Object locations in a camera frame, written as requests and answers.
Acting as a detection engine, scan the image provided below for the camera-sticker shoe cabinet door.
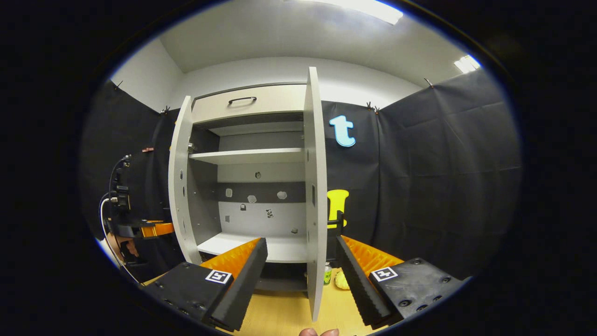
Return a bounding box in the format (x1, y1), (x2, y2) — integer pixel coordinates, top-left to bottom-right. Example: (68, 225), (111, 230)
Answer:
(168, 96), (206, 265)

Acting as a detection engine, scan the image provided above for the long ceiling light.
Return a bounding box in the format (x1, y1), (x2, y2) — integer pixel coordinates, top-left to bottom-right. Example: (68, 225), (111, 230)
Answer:
(298, 0), (404, 25)

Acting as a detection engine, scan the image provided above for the black backdrop cloth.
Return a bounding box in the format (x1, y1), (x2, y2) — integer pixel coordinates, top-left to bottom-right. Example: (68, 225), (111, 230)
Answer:
(79, 70), (522, 280)

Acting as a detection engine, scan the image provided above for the beige cabinet drawer black handle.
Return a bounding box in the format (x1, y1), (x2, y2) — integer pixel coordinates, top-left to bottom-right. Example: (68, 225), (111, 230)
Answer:
(191, 84), (307, 124)

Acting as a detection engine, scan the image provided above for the headphone-sticker shoe cabinet door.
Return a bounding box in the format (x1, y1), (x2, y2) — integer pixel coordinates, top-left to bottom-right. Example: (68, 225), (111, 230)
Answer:
(303, 67), (346, 322)

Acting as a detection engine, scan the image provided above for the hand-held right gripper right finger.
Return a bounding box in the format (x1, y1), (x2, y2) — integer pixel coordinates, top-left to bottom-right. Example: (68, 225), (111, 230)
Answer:
(335, 235), (467, 327)

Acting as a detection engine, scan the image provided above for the white cable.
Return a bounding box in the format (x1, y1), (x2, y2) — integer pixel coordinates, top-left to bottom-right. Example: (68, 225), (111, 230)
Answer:
(99, 196), (140, 284)

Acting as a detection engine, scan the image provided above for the black cable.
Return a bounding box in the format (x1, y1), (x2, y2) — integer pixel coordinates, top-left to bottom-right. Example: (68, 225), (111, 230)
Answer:
(108, 155), (132, 199)

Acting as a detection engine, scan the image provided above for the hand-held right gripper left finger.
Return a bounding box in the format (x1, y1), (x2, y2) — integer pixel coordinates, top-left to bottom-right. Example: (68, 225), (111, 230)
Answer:
(140, 237), (269, 333)

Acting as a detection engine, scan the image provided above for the short ceiling light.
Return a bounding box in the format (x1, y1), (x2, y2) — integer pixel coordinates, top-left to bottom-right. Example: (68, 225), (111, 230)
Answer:
(455, 55), (481, 74)

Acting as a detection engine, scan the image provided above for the beige double-door shoe cabinet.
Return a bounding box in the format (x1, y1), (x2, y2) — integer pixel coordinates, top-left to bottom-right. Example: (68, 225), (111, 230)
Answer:
(188, 83), (309, 294)

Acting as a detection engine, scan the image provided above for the white cabinet shelf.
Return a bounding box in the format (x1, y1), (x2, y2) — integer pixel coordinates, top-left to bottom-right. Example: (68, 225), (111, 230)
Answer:
(189, 147), (305, 165)
(197, 232), (308, 264)

